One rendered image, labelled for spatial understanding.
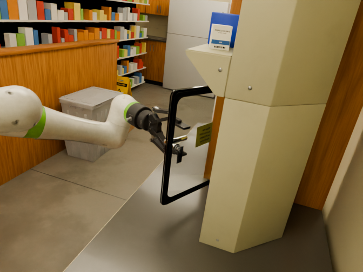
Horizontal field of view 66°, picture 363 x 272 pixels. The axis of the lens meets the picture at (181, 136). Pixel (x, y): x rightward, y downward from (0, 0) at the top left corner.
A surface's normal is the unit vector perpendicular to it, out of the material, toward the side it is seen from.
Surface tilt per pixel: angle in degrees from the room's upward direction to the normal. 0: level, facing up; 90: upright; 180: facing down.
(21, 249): 0
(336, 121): 90
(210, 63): 90
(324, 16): 90
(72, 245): 0
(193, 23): 90
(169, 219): 0
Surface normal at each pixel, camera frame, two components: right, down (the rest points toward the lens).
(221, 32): -0.03, 0.40
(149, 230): 0.11, -0.91
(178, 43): -0.33, 0.36
